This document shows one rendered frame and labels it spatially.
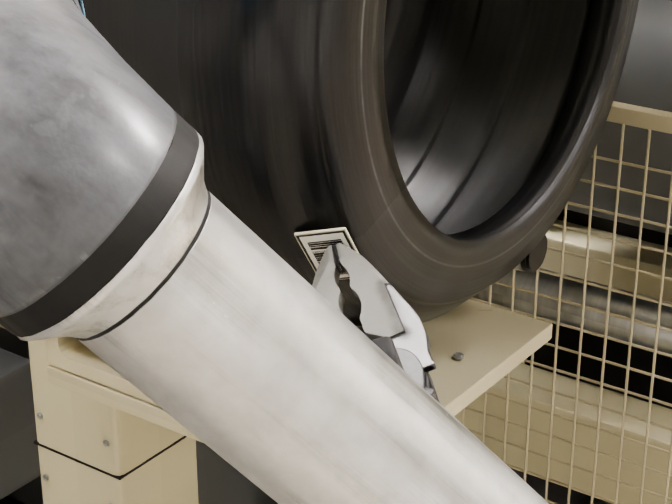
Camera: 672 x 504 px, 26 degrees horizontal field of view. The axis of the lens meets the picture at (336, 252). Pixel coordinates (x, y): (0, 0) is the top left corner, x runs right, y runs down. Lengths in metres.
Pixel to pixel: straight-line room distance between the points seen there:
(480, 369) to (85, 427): 0.45
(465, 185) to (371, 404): 0.83
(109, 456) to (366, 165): 0.64
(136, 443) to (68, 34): 1.04
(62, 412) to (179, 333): 1.03
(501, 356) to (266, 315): 0.84
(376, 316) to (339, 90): 0.16
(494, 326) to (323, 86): 0.55
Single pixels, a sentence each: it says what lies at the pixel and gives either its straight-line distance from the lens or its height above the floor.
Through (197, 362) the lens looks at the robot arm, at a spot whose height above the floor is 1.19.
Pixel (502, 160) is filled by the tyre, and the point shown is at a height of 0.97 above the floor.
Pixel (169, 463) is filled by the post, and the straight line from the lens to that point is 1.66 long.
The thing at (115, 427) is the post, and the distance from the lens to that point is 1.57.
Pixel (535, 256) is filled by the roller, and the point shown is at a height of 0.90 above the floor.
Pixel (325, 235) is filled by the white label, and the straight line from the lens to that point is 1.06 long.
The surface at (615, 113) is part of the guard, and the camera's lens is 1.57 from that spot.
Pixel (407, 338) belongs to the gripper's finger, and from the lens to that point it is 1.01.
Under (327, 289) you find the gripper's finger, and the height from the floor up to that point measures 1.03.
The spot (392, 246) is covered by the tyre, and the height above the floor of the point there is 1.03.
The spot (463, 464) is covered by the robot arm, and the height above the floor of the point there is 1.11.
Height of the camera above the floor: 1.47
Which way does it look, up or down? 24 degrees down
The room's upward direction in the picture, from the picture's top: straight up
